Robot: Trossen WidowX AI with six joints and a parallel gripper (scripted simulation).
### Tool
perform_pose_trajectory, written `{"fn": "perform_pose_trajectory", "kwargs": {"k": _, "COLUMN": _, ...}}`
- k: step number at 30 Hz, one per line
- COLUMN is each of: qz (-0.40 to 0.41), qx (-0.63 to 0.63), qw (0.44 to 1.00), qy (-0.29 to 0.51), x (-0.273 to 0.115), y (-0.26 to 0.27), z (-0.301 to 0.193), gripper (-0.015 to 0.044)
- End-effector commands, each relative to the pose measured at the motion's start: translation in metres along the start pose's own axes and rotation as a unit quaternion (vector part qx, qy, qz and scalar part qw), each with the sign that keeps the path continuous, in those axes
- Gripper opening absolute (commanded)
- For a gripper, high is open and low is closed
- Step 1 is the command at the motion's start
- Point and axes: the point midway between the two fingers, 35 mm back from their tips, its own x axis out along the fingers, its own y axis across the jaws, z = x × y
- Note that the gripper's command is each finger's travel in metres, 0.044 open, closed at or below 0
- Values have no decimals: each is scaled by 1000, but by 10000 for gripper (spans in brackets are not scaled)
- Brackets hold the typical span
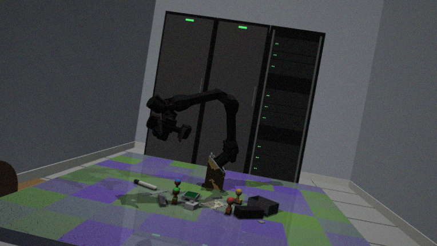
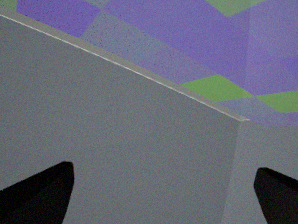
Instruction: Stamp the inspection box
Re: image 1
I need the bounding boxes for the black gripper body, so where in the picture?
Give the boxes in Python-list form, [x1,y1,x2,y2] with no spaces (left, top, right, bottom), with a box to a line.
[146,112,192,139]

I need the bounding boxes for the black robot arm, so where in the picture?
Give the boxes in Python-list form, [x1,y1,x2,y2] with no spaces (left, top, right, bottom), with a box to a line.
[146,89,239,168]

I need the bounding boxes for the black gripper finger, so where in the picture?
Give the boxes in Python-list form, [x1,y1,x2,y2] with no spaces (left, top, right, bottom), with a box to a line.
[177,127,189,142]
[150,118,162,136]

